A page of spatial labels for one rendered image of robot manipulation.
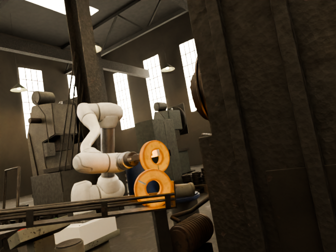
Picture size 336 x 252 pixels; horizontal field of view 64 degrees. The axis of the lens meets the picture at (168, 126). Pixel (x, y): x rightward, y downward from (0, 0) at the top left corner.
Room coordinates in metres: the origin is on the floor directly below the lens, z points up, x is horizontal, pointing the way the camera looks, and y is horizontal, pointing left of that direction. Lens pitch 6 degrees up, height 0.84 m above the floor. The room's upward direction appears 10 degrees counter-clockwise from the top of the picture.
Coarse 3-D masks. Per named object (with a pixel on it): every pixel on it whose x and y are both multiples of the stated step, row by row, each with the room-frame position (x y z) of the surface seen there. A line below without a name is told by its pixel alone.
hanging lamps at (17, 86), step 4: (96, 44) 7.75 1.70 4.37; (96, 48) 8.04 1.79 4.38; (100, 48) 7.95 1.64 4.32; (96, 52) 8.16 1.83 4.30; (164, 52) 11.13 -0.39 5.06; (168, 64) 11.02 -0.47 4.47; (16, 68) 10.50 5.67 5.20; (164, 68) 11.28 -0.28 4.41; (168, 68) 11.33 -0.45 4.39; (172, 68) 11.26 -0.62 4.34; (16, 84) 10.40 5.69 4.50; (20, 84) 10.48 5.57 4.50; (12, 88) 10.22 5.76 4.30; (16, 88) 10.61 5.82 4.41; (20, 88) 10.69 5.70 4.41; (24, 88) 10.68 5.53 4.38
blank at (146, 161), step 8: (144, 144) 1.22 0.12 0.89; (152, 144) 1.22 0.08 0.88; (160, 144) 1.26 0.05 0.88; (144, 152) 1.19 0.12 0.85; (160, 152) 1.25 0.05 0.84; (168, 152) 1.28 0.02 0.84; (144, 160) 1.18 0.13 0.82; (160, 160) 1.25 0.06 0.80; (168, 160) 1.27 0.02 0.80; (144, 168) 1.20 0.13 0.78; (152, 168) 1.20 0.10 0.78; (160, 168) 1.23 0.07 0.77
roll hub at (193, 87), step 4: (192, 76) 1.39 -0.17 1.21; (192, 80) 1.37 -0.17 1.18; (192, 84) 1.36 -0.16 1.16; (192, 88) 1.36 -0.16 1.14; (192, 92) 1.36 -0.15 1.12; (196, 92) 1.34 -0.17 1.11; (192, 96) 1.36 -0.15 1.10; (196, 96) 1.35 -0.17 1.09; (196, 100) 1.36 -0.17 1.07; (196, 104) 1.37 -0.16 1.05; (196, 108) 1.38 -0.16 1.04; (200, 108) 1.37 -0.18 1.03; (200, 112) 1.39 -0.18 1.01; (204, 116) 1.42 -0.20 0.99
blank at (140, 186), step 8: (144, 176) 1.08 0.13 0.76; (152, 176) 1.09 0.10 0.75; (160, 176) 1.10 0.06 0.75; (136, 184) 1.07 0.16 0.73; (144, 184) 1.08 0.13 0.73; (160, 184) 1.11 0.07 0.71; (168, 184) 1.11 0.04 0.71; (136, 192) 1.07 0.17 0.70; (144, 192) 1.08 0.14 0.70; (160, 192) 1.10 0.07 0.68; (168, 192) 1.11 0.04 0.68; (144, 200) 1.08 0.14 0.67
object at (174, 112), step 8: (160, 104) 9.58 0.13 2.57; (160, 112) 9.43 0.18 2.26; (168, 112) 9.18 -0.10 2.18; (176, 112) 9.46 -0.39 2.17; (184, 112) 9.80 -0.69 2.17; (176, 120) 9.42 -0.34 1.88; (184, 120) 9.66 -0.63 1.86; (176, 128) 9.39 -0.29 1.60; (184, 128) 9.88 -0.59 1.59; (176, 136) 9.40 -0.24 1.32; (184, 152) 9.45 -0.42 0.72; (184, 160) 9.40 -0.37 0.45; (184, 168) 9.35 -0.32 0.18
